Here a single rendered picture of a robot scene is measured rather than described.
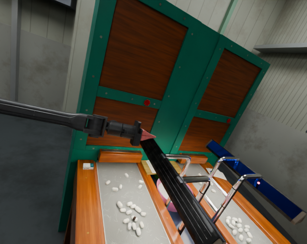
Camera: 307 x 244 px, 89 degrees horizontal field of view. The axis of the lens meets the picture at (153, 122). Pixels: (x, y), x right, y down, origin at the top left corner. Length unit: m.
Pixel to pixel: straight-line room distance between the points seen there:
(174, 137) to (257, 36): 3.08
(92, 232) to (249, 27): 3.76
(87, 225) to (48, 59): 2.72
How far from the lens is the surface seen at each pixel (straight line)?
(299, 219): 1.04
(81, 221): 0.87
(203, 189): 0.79
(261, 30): 4.00
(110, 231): 0.89
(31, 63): 3.28
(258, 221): 1.43
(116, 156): 1.11
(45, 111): 0.64
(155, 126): 1.14
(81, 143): 1.08
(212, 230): 0.58
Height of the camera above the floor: 1.48
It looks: 19 degrees down
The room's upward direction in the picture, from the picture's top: 20 degrees clockwise
